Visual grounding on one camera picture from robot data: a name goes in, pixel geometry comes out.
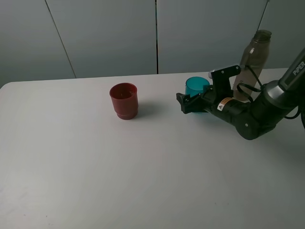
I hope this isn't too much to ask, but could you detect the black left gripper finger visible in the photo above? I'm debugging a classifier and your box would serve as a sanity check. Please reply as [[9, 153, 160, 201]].
[[176, 92, 208, 114]]

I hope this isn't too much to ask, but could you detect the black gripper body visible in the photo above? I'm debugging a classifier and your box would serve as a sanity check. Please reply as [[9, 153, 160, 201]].
[[201, 87, 260, 140]]

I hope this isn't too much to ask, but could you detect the teal translucent plastic cup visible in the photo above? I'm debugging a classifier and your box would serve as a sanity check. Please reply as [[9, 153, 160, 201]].
[[185, 76, 210, 99]]

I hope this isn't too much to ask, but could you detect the smoky translucent water bottle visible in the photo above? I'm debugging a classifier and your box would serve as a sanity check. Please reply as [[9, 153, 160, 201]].
[[233, 30, 272, 101]]

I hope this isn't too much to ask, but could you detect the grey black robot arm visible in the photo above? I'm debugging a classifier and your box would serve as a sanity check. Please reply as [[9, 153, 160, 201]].
[[176, 51, 305, 140]]

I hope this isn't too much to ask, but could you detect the red plastic cup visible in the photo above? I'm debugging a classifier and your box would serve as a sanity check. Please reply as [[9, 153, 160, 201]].
[[110, 83, 139, 120]]

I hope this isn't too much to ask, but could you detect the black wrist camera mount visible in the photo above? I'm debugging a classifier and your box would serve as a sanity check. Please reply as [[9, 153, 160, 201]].
[[209, 65, 241, 99]]

